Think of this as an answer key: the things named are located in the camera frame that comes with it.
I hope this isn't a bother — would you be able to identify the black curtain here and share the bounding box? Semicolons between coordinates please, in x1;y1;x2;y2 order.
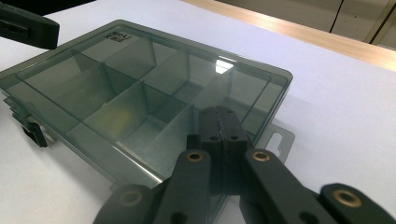
0;0;96;16

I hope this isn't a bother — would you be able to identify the wooden table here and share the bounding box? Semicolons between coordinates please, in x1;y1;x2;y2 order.
181;0;396;73

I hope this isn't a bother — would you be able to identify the white table cover sheet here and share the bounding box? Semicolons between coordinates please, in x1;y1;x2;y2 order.
0;0;396;224

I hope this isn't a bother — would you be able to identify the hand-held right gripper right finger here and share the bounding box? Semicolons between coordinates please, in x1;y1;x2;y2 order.
218;106;253;194

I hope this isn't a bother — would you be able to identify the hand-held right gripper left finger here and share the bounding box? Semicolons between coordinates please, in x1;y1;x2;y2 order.
186;105;224;195

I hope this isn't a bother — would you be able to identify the grey translucent compartment box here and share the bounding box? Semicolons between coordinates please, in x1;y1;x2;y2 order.
0;19;296;224

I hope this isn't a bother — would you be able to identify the black wall cable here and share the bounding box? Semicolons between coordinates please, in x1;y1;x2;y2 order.
329;0;345;33

